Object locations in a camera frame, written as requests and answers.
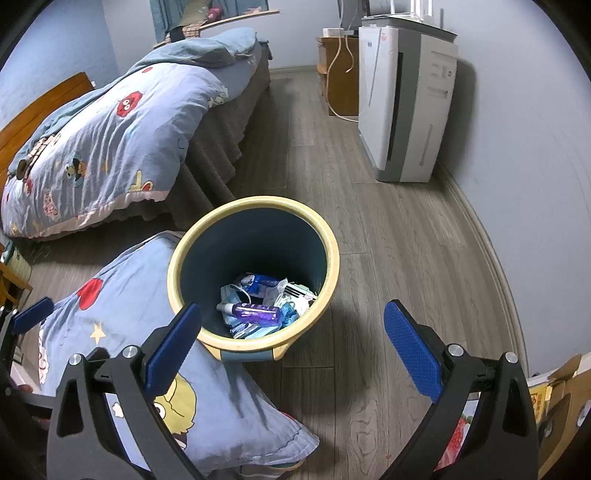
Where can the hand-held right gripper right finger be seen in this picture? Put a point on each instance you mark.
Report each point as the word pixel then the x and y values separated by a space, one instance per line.
pixel 413 353

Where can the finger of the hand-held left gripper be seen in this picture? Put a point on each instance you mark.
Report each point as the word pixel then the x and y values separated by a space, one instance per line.
pixel 32 314

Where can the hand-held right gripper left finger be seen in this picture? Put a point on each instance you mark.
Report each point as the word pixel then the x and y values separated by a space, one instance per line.
pixel 173 344

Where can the purple bottle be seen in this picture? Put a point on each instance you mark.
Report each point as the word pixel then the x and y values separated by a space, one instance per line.
pixel 254 314

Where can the blue white wet wipes packet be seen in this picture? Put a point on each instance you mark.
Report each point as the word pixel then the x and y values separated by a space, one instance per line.
pixel 258 282

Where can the blue paper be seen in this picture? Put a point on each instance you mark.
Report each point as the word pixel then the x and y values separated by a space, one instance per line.
pixel 288 313

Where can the blue bin yellow rim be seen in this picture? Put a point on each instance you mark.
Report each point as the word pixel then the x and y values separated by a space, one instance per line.
pixel 258 240

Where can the wooden stool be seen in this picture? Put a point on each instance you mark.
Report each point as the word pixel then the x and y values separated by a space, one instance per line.
pixel 11 286

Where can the printed blue pillow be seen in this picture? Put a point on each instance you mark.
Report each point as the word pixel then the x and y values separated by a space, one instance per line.
pixel 221 406

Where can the strawberry printed box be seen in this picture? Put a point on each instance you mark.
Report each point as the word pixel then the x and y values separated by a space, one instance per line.
pixel 455 438

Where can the yellow packet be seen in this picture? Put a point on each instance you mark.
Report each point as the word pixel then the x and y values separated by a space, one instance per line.
pixel 539 404

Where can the dark brown object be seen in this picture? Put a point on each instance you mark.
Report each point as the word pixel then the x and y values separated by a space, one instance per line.
pixel 21 169

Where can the cardboard box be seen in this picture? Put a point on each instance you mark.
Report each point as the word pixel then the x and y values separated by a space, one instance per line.
pixel 565 415

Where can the printed blue duvet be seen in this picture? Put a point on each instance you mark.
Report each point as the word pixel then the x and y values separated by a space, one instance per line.
pixel 115 138

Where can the wooden bed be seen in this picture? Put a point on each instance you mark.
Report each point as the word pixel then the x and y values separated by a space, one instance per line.
pixel 217 152

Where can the white air purifier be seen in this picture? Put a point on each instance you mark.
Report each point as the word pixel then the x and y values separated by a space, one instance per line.
pixel 378 101

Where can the wooden cabinet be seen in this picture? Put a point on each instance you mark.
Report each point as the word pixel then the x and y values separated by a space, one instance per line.
pixel 341 83

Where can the checked bag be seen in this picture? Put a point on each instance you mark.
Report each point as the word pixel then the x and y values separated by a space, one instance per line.
pixel 184 32

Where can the blue curtain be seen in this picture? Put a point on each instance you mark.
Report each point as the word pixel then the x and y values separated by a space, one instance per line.
pixel 161 14

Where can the white power strip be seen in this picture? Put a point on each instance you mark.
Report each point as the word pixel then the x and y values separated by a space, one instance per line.
pixel 337 32

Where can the olive cushion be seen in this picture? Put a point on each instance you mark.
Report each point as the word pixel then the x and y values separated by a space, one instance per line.
pixel 194 11

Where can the pink plush toy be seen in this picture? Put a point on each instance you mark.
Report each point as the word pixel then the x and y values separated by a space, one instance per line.
pixel 214 13

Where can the black monitor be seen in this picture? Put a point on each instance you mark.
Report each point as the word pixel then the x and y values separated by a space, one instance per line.
pixel 353 14

